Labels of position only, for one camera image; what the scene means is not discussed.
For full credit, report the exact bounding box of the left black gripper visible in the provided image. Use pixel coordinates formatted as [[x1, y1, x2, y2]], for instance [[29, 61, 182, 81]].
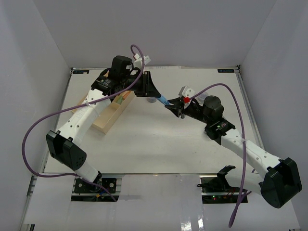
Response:
[[121, 71, 162, 98]]

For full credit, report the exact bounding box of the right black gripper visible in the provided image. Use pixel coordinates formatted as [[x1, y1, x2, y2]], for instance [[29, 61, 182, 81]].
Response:
[[165, 97, 211, 125]]

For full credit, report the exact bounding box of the paperclip jar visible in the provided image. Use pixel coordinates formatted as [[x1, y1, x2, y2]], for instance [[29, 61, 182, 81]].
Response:
[[147, 97, 157, 103], [196, 92, 208, 103]]

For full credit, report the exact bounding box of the green correction tape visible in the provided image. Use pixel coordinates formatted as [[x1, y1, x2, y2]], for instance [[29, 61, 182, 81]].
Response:
[[116, 96, 124, 105]]

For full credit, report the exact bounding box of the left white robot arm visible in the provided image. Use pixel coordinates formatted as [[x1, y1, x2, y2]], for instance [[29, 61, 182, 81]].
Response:
[[46, 54, 161, 192]]

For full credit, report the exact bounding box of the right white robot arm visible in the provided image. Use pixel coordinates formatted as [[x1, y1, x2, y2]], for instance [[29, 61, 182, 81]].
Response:
[[166, 95, 302, 208]]

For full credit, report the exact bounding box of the beige compartment box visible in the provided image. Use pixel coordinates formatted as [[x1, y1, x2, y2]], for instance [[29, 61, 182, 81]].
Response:
[[72, 91, 135, 135]]

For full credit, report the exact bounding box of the right black corner label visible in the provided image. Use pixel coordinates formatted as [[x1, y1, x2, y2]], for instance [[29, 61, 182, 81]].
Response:
[[218, 69, 235, 73]]

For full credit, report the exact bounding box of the black corner label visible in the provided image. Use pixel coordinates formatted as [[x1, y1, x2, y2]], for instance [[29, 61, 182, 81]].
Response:
[[73, 70, 90, 75], [218, 69, 235, 73]]

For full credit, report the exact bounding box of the left black corner label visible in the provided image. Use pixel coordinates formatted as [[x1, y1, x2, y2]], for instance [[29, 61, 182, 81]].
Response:
[[73, 70, 90, 75]]

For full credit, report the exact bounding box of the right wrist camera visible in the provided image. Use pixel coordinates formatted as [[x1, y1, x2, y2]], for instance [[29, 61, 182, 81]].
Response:
[[179, 86, 195, 109]]

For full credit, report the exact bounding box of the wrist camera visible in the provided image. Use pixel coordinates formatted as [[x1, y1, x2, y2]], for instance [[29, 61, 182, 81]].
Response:
[[179, 86, 195, 109], [133, 53, 151, 69]]

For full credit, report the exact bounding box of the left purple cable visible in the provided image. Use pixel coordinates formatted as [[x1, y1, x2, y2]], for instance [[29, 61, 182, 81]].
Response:
[[22, 44, 145, 202]]

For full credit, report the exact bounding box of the purple cable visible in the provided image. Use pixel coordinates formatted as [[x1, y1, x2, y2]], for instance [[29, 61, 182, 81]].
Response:
[[22, 44, 145, 202], [190, 83, 252, 228]]

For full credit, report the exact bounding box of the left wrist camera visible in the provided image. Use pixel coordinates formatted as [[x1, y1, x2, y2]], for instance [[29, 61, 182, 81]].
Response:
[[133, 53, 151, 69]]

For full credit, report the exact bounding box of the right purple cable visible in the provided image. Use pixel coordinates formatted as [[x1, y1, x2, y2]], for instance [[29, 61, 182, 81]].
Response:
[[190, 83, 252, 228]]

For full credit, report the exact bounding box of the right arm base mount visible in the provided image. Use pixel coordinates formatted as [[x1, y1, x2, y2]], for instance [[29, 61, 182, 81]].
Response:
[[197, 165, 240, 205]]

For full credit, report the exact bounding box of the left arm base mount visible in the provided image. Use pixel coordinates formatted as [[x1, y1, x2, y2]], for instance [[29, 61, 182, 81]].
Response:
[[71, 178, 120, 202]]

